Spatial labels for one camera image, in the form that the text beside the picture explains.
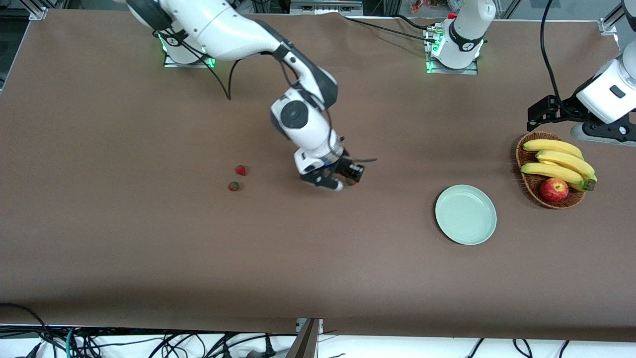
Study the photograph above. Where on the grey power strip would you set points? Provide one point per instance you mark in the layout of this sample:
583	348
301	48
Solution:
325	6

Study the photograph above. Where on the yellow banana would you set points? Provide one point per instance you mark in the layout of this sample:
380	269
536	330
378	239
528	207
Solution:
551	171
566	160
551	146

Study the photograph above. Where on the red apple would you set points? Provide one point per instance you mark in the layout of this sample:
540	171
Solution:
554	190

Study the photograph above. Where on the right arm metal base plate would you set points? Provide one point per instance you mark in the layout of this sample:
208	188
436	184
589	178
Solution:
171	62

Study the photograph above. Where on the aluminium frame corner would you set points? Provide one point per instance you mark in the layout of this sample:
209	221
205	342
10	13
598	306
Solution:
39	11
611	22

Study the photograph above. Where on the brown wicker basket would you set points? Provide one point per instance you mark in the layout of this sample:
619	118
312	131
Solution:
534	188

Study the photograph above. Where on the pale green round plate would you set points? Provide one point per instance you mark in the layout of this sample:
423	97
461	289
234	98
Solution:
466	215

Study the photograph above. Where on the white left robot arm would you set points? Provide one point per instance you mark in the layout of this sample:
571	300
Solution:
467	30

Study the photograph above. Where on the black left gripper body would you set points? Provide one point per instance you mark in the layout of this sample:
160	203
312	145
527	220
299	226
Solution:
564	110

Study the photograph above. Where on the aluminium frame post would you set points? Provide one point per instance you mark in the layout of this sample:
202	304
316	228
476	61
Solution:
305	343

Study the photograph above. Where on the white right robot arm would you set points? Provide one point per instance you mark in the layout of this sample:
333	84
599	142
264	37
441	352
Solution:
223	25

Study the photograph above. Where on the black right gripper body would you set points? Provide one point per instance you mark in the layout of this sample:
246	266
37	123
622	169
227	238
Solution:
344	166

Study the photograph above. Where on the brown table cover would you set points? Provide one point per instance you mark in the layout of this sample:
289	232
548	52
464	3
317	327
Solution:
318	258

